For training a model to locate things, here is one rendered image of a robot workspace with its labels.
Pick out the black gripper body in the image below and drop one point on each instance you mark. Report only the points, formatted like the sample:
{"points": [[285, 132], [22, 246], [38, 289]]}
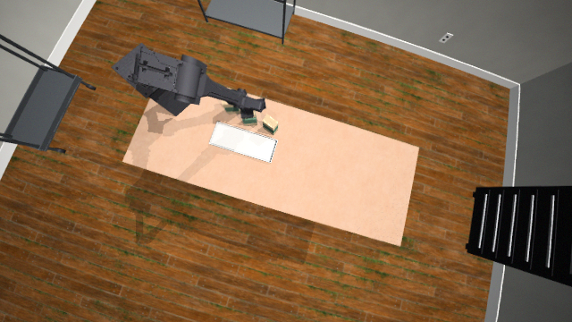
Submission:
{"points": [[244, 114]]}

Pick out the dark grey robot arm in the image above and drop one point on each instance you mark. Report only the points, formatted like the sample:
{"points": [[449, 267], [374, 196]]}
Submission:
{"points": [[184, 78]]}

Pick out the white shallow tray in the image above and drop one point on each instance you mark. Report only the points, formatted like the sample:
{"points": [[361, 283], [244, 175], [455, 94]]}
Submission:
{"points": [[243, 142]]}

